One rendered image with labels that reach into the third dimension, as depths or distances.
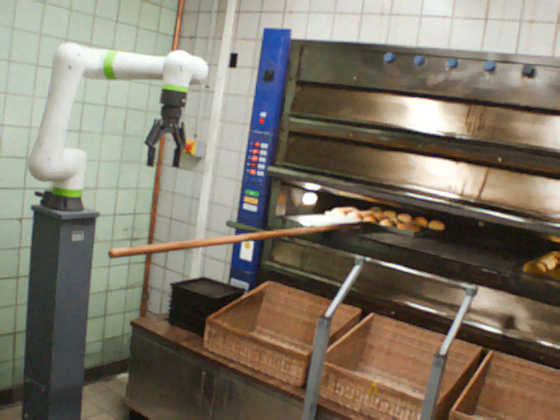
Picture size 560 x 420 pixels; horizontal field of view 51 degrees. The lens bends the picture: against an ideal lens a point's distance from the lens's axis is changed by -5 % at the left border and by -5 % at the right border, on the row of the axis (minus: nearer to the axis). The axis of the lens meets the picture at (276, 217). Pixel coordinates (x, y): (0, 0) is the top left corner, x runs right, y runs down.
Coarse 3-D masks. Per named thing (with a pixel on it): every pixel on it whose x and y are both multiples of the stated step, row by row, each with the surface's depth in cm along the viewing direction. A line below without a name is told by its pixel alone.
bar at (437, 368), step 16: (240, 224) 285; (288, 240) 269; (304, 240) 266; (352, 256) 251; (352, 272) 247; (400, 272) 239; (416, 272) 235; (464, 288) 224; (336, 304) 239; (464, 304) 220; (320, 320) 235; (320, 336) 235; (448, 336) 213; (320, 352) 235; (320, 368) 237; (432, 368) 208; (432, 384) 209; (432, 400) 209; (304, 416) 240; (432, 416) 211
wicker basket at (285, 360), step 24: (264, 288) 316; (288, 288) 311; (216, 312) 287; (240, 312) 302; (264, 312) 315; (288, 312) 308; (312, 312) 301; (336, 312) 295; (360, 312) 288; (216, 336) 279; (240, 336) 271; (264, 336) 310; (288, 336) 305; (312, 336) 298; (336, 336) 272; (240, 360) 272; (264, 360) 265; (288, 360) 257
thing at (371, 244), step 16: (288, 224) 314; (304, 224) 309; (352, 240) 293; (368, 240) 289; (400, 256) 279; (416, 256) 274; (432, 256) 270; (464, 272) 261; (480, 272) 257; (496, 272) 253; (528, 288) 245; (544, 288) 241
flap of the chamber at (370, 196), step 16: (272, 176) 303; (288, 176) 296; (352, 192) 277; (368, 192) 271; (416, 208) 267; (432, 208) 254; (448, 208) 250; (496, 224) 242; (512, 224) 234; (528, 224) 231
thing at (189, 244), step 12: (300, 228) 276; (312, 228) 284; (324, 228) 292; (336, 228) 302; (192, 240) 217; (204, 240) 222; (216, 240) 227; (228, 240) 233; (240, 240) 239; (252, 240) 247; (108, 252) 187; (120, 252) 188; (132, 252) 193; (144, 252) 197; (156, 252) 202
